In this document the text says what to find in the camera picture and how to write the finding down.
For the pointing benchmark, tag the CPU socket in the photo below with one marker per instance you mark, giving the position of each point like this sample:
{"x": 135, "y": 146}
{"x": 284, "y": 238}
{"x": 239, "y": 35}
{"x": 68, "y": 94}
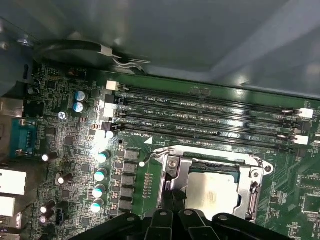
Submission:
{"x": 172, "y": 163}

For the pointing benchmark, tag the green top capacitor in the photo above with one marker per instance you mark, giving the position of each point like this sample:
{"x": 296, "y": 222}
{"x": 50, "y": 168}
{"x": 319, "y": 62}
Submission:
{"x": 100, "y": 174}
{"x": 98, "y": 192}
{"x": 103, "y": 157}
{"x": 96, "y": 207}

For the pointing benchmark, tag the open dark grey PC case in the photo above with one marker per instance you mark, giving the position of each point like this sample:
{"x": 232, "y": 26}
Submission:
{"x": 175, "y": 37}

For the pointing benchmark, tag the silver motherboard screw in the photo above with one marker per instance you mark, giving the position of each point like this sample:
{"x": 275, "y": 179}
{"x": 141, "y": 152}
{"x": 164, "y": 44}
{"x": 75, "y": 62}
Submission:
{"x": 62, "y": 115}

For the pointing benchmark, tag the teal serial port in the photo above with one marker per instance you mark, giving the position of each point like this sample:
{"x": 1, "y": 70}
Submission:
{"x": 22, "y": 137}

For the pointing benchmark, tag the black RAM slot white clips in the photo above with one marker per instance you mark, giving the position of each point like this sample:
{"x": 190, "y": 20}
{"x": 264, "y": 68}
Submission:
{"x": 200, "y": 100}
{"x": 200, "y": 123}

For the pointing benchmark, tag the silver rear port block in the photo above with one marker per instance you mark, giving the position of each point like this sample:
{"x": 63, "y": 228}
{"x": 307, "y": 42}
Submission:
{"x": 7, "y": 206}
{"x": 12, "y": 182}

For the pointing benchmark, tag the small black capacitor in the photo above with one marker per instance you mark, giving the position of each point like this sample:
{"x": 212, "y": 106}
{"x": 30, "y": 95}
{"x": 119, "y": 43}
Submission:
{"x": 50, "y": 156}
{"x": 46, "y": 218}
{"x": 47, "y": 207}
{"x": 63, "y": 178}

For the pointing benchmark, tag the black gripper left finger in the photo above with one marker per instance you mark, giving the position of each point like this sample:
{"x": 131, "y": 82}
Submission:
{"x": 160, "y": 225}

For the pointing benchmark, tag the silver square CPU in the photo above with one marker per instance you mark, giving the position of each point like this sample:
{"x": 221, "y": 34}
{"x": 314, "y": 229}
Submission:
{"x": 212, "y": 190}

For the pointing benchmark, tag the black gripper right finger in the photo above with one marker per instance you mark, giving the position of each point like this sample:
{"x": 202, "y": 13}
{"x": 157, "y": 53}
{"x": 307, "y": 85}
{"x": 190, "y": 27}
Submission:
{"x": 192, "y": 225}

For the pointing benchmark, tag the green motherboard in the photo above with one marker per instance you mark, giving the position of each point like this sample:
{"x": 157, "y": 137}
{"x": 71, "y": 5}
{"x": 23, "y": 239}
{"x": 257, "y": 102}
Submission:
{"x": 287, "y": 175}

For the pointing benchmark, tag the blue top capacitor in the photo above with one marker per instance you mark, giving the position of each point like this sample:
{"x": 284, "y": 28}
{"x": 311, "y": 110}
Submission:
{"x": 80, "y": 95}
{"x": 80, "y": 107}

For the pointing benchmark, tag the grey square inductor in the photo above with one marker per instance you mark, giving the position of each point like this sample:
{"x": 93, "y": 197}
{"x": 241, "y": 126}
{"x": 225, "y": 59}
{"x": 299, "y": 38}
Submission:
{"x": 128, "y": 179}
{"x": 131, "y": 154}
{"x": 130, "y": 167}
{"x": 125, "y": 205}
{"x": 127, "y": 192}

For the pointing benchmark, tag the silver CPU socket cover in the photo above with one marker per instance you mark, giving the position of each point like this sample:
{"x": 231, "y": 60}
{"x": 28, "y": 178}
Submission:
{"x": 246, "y": 190}

